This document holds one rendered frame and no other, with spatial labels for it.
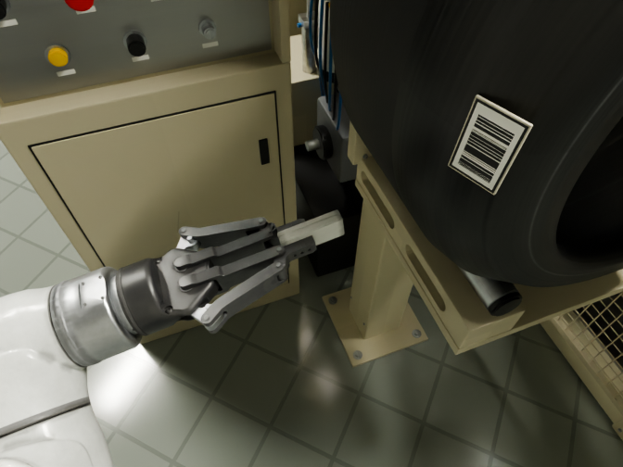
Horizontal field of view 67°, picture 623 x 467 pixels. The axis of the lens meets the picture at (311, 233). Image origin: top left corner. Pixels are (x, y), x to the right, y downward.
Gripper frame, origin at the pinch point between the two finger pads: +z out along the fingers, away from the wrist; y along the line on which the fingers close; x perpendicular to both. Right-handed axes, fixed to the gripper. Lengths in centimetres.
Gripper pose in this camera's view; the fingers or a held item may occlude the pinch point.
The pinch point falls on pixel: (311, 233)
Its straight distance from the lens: 50.6
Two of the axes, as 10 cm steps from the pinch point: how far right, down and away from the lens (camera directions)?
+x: 1.3, 5.7, 8.1
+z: 9.3, -3.6, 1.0
